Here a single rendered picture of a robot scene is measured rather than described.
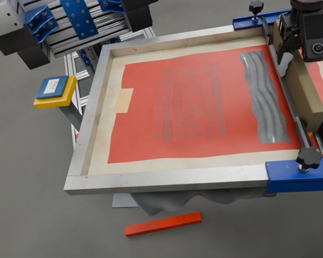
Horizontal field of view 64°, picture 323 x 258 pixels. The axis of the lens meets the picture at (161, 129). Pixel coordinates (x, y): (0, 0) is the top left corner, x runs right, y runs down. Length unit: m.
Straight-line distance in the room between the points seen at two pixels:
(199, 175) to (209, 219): 1.01
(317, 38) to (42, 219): 1.79
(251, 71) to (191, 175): 0.40
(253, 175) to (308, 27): 0.33
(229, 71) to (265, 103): 0.17
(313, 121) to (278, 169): 0.13
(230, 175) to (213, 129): 0.16
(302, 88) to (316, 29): 0.13
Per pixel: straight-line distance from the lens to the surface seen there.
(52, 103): 0.98
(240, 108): 0.75
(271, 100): 0.77
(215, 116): 0.74
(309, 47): 0.64
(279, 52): 0.72
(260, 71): 0.85
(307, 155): 0.57
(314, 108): 0.64
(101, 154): 0.74
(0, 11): 1.06
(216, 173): 0.60
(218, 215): 1.60
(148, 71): 0.91
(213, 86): 0.81
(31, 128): 2.49
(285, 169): 0.61
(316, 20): 0.67
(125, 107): 0.82
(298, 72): 0.71
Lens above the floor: 1.53
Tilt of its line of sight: 52 degrees down
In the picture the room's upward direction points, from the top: 19 degrees counter-clockwise
